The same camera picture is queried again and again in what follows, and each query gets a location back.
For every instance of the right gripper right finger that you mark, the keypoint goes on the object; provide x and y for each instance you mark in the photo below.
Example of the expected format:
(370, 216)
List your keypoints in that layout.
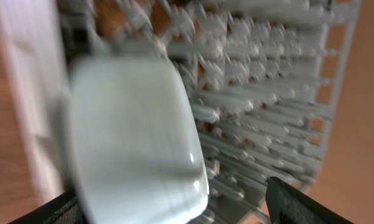
(287, 205)

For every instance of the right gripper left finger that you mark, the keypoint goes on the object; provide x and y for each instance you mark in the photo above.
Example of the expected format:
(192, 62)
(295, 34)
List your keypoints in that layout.
(62, 209)

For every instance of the green bowl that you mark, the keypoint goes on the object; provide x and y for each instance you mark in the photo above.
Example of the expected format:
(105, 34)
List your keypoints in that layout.
(133, 147)

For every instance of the grey dishwasher rack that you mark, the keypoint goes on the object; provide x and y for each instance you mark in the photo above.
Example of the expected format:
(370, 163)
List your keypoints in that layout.
(251, 71)

